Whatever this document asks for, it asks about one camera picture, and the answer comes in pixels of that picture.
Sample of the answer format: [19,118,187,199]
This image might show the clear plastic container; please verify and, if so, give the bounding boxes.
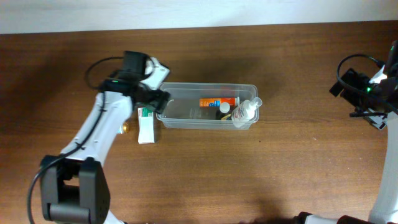
[157,82,259,130]

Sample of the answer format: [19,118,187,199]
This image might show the white green medicine box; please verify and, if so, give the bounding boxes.
[137,108,155,144]

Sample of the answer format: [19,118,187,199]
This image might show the right black cable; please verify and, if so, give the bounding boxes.
[336,54,398,118]

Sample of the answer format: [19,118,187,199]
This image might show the small gold-capped jar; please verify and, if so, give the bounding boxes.
[117,121,130,134]

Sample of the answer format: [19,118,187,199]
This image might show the dark bottle white cap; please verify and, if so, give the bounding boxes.
[216,102,231,121]

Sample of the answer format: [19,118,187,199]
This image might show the orange tablet tube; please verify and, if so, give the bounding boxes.
[199,97,240,107]

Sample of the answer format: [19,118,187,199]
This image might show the left black cable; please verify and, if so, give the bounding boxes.
[26,55,125,224]

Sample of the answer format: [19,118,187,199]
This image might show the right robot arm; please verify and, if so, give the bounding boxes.
[291,40,397,224]

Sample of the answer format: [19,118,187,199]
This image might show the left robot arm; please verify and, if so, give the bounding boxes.
[35,78,170,224]

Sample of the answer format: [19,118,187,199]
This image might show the white spray bottle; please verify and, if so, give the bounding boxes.
[231,97,262,128]

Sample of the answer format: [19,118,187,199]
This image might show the black cable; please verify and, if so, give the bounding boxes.
[336,54,398,118]
[26,55,125,224]

